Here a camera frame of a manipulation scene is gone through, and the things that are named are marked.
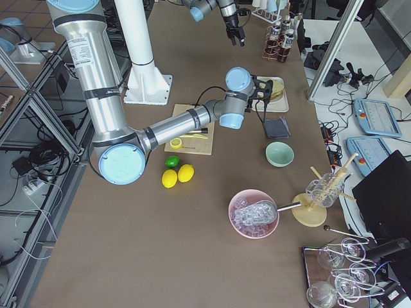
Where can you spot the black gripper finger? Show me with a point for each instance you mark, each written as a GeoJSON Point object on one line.
{"type": "Point", "coordinates": [240, 35]}

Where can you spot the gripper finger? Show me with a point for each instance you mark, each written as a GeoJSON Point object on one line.
{"type": "Point", "coordinates": [232, 38]}

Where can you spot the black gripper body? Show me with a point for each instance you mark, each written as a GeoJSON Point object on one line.
{"type": "Point", "coordinates": [230, 20]}
{"type": "Point", "coordinates": [266, 103]}

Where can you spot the white round plate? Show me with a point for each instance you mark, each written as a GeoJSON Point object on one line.
{"type": "Point", "coordinates": [272, 78]}

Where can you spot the cream rabbit serving tray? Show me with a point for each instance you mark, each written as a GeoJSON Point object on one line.
{"type": "Point", "coordinates": [278, 106]}

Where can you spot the wine glass rack tray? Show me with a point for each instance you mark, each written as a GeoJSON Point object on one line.
{"type": "Point", "coordinates": [350, 271]}

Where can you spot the tea bottle right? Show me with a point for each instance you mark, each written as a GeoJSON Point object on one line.
{"type": "Point", "coordinates": [274, 34]}

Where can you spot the tea bottle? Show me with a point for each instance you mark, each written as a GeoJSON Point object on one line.
{"type": "Point", "coordinates": [286, 24]}
{"type": "Point", "coordinates": [274, 34]}
{"type": "Point", "coordinates": [286, 46]}

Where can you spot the white dish rack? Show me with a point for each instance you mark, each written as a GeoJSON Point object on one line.
{"type": "Point", "coordinates": [269, 10]}

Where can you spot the grey folded cloth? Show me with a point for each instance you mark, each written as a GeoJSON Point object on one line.
{"type": "Point", "coordinates": [276, 128]}

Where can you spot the tea bottle back left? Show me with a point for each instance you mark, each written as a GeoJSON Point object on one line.
{"type": "Point", "coordinates": [286, 24]}

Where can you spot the tea bottle front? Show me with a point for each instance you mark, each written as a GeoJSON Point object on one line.
{"type": "Point", "coordinates": [286, 46]}

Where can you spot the mint green bowl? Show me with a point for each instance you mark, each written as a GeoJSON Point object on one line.
{"type": "Point", "coordinates": [279, 154]}

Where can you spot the steel muddler black tip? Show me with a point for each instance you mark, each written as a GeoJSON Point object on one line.
{"type": "Point", "coordinates": [198, 131]}

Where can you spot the yellow plastic knife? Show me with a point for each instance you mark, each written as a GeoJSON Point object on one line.
{"type": "Point", "coordinates": [194, 135]}

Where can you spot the bamboo cutting board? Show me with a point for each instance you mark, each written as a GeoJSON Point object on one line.
{"type": "Point", "coordinates": [185, 118]}

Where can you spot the half lemon slice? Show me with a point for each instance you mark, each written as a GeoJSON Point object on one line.
{"type": "Point", "coordinates": [176, 143]}

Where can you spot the pink ice bowl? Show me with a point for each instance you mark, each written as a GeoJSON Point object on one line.
{"type": "Point", "coordinates": [243, 199]}

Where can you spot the yellow lemon upper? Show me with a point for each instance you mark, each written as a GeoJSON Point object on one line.
{"type": "Point", "coordinates": [185, 173]}

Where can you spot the yellow lemon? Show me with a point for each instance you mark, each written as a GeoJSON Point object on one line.
{"type": "Point", "coordinates": [185, 173]}
{"type": "Point", "coordinates": [169, 178]}

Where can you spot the green lime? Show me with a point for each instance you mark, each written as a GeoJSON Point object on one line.
{"type": "Point", "coordinates": [172, 161]}

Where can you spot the blue teach pendant upper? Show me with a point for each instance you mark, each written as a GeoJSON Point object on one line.
{"type": "Point", "coordinates": [376, 118]}

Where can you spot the blue teach pendant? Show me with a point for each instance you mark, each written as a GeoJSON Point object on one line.
{"type": "Point", "coordinates": [376, 118]}
{"type": "Point", "coordinates": [371, 150]}

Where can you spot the glass pitcher on stand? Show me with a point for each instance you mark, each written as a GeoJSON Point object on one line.
{"type": "Point", "coordinates": [325, 191]}

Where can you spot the metal ice scoop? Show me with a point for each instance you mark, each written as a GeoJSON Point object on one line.
{"type": "Point", "coordinates": [260, 213]}

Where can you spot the blue teach pendant lower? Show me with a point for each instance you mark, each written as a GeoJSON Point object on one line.
{"type": "Point", "coordinates": [371, 150]}

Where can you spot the yellow lemon lower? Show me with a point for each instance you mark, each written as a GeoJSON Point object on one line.
{"type": "Point", "coordinates": [169, 178]}

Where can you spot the wooden cup tree stand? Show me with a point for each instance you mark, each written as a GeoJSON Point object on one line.
{"type": "Point", "coordinates": [309, 213]}

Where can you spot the black monitor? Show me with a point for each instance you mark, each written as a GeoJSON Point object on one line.
{"type": "Point", "coordinates": [383, 198]}

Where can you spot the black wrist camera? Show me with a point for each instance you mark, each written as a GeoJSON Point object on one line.
{"type": "Point", "coordinates": [244, 12]}
{"type": "Point", "coordinates": [267, 90]}

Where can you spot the copper wire bottle rack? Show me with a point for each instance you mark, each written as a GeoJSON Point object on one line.
{"type": "Point", "coordinates": [271, 53]}

